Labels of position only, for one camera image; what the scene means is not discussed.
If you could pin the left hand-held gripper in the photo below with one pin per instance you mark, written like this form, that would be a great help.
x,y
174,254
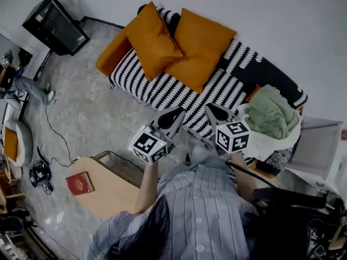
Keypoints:
x,y
147,145

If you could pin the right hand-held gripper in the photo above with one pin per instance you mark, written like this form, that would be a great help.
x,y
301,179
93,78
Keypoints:
x,y
233,137

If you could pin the person's right forearm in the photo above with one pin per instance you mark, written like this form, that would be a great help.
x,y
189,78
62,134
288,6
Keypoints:
x,y
244,172

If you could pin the person's left forearm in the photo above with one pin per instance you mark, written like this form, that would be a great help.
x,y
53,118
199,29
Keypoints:
x,y
147,185

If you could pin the black white patterned sofa cover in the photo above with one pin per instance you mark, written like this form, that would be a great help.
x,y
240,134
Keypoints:
x,y
162,91

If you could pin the black white patterned sofa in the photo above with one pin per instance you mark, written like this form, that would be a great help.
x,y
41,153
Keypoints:
x,y
114,53

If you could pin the orange-brown panel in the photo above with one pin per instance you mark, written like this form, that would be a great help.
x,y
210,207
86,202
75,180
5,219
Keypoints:
x,y
11,145

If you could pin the person's light grey trousers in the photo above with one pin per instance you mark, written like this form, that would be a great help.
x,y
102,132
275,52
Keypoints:
x,y
200,156

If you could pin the green knitted blanket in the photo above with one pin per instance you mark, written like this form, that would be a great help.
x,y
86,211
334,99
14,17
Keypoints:
x,y
271,112

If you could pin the white round basket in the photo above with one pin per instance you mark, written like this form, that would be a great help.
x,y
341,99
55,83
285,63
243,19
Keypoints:
x,y
265,145

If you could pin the person's striped light blue shirt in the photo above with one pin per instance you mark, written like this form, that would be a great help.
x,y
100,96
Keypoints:
x,y
203,199

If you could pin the light wooden table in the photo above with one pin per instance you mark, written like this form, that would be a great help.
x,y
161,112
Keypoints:
x,y
114,191

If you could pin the white cabinet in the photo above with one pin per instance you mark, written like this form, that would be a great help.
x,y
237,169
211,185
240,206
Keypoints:
x,y
317,145

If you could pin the red book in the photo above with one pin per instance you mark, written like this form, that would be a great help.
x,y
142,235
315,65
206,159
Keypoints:
x,y
80,183

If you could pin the grey armchair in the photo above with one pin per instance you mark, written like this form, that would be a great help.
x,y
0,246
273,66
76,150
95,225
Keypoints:
x,y
25,139

